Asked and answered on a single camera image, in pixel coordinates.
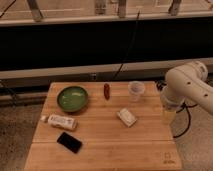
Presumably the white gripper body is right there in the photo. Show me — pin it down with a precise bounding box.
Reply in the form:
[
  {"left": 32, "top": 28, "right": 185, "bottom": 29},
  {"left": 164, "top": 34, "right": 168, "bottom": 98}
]
[{"left": 160, "top": 87, "right": 180, "bottom": 111}]

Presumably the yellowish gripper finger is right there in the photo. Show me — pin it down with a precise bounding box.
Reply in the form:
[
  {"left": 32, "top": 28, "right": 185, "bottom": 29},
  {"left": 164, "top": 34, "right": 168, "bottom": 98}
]
[{"left": 162, "top": 110, "right": 176, "bottom": 125}]

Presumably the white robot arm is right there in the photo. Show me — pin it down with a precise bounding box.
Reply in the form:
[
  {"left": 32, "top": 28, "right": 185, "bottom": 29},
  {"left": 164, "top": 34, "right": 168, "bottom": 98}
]
[{"left": 160, "top": 61, "right": 213, "bottom": 125}]

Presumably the green bowl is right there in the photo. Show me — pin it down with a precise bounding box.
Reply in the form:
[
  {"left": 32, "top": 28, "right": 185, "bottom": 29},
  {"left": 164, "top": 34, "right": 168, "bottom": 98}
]
[{"left": 57, "top": 86, "right": 88, "bottom": 112}]

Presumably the black smartphone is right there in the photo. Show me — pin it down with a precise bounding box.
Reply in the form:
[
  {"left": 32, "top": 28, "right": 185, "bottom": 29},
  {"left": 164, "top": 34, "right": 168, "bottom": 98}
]
[{"left": 57, "top": 132, "right": 82, "bottom": 153}]

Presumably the white tube bottle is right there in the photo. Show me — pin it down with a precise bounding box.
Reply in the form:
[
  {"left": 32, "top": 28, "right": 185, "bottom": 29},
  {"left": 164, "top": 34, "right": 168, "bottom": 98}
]
[{"left": 40, "top": 114, "right": 77, "bottom": 131}]

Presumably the black cable on floor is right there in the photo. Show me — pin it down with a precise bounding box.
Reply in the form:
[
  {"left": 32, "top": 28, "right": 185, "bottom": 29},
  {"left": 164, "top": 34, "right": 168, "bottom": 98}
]
[{"left": 155, "top": 79, "right": 198, "bottom": 140}]

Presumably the black hanging cable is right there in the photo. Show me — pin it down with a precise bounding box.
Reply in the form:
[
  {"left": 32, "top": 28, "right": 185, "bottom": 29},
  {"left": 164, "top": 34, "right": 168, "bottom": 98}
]
[{"left": 111, "top": 9, "right": 141, "bottom": 82}]

